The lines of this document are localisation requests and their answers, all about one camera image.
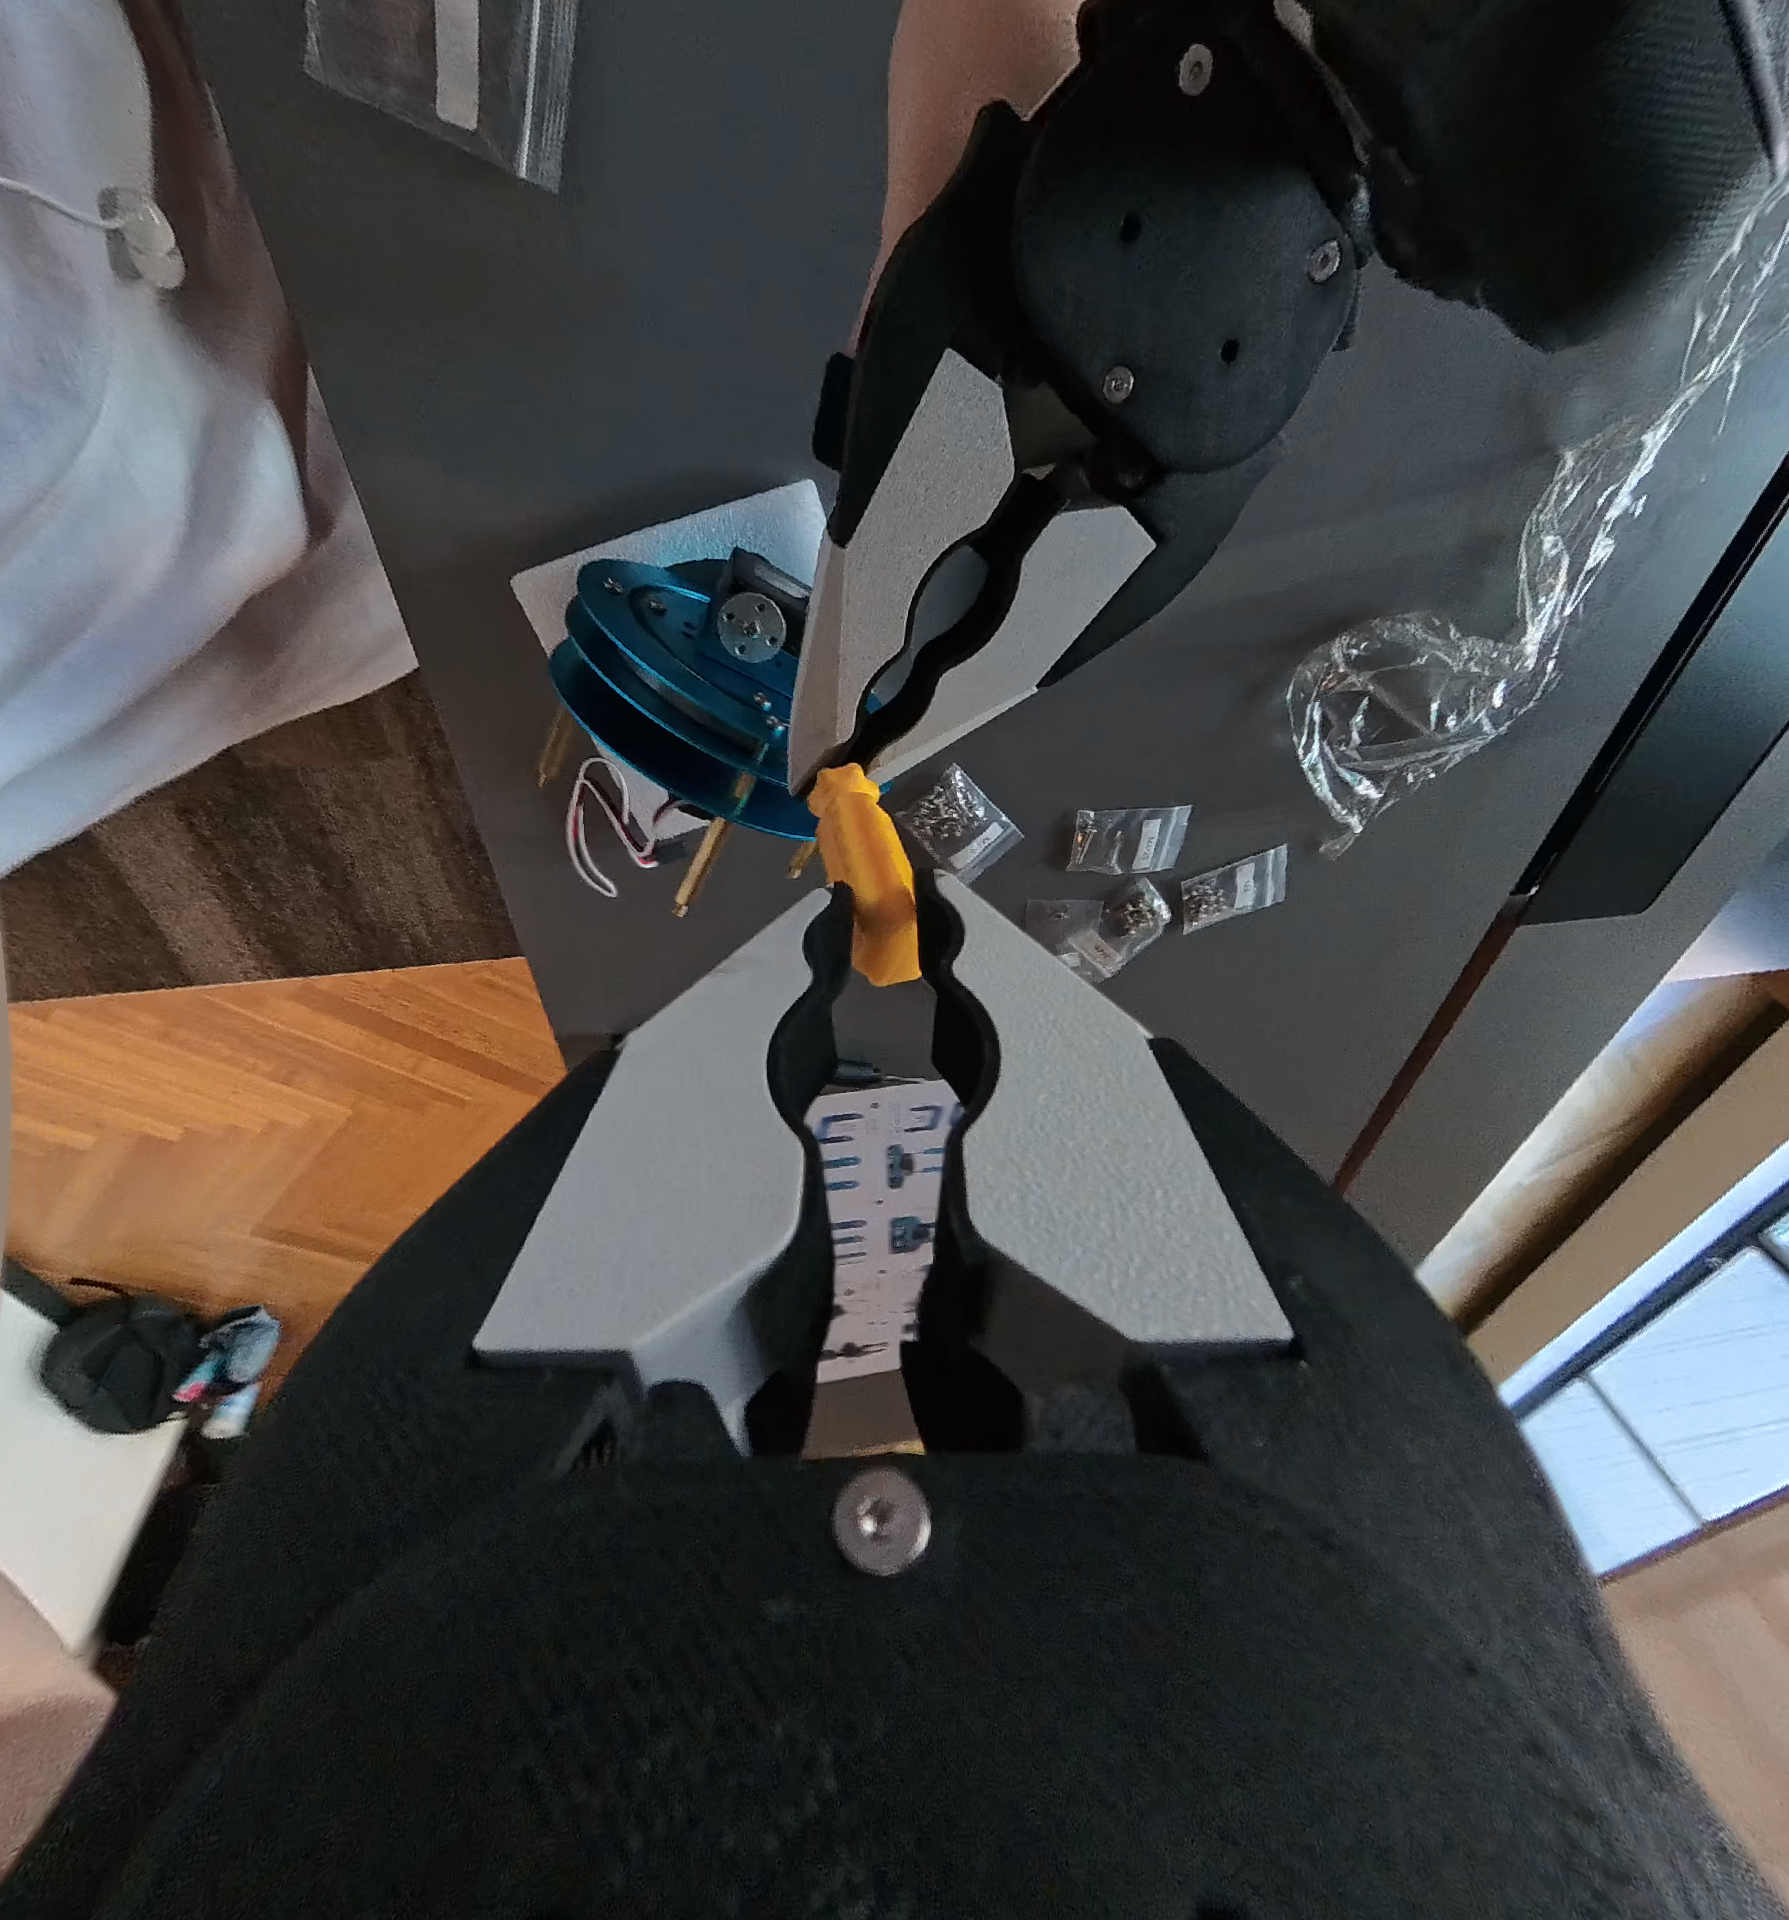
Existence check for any blue white bottle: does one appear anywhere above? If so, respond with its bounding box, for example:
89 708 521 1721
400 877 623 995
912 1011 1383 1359
174 1303 284 1442

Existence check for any person's left forearm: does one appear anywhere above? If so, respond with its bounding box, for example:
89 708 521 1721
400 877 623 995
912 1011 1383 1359
878 0 1089 302

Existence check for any red white servo cable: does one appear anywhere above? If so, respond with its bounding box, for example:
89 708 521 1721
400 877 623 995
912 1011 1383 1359
567 756 692 900

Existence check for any clear bag of hex nuts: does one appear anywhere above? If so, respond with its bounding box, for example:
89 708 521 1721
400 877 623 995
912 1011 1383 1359
1179 844 1290 936

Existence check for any empty clear zip bag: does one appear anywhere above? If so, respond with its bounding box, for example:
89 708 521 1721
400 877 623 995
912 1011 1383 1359
305 0 584 194

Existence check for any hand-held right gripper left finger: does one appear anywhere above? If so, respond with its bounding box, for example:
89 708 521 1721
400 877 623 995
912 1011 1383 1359
471 882 854 1453

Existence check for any blue round servo base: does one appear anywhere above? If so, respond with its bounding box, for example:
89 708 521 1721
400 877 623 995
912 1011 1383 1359
535 546 897 919

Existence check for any clear bag of long screws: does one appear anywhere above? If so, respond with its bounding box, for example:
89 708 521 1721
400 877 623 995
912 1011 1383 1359
1066 803 1192 875

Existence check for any dark grey desk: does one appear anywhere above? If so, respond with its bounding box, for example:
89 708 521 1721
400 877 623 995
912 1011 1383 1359
174 0 1789 1201

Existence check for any yellow handled screwdriver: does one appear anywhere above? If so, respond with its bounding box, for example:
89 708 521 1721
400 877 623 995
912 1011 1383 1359
809 761 920 988

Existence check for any crumpled clear plastic wrap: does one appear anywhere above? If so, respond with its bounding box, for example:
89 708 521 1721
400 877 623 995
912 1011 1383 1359
1284 30 1789 859

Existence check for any printed instruction sheet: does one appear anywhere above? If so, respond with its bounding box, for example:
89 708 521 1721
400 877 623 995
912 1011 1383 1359
805 1072 970 1385

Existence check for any white cord with bead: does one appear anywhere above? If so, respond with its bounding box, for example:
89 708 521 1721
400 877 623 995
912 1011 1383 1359
0 162 188 289

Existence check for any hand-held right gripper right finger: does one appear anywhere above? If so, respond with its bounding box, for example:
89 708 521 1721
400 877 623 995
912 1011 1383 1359
901 870 1298 1453

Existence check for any clear bag of few screws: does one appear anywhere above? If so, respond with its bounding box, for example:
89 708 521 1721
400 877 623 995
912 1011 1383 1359
1027 895 1151 979

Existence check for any white foam block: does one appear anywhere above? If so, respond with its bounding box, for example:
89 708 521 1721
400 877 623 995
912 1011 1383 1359
510 475 832 841

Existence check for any clear bag of short screws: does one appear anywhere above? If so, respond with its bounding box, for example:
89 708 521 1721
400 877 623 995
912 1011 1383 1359
895 763 1023 882

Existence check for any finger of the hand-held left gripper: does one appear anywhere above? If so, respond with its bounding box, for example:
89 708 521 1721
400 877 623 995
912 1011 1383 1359
786 347 1027 794
838 480 1161 782

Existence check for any black backpack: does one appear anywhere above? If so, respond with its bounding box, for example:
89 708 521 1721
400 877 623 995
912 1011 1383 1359
0 1260 212 1437

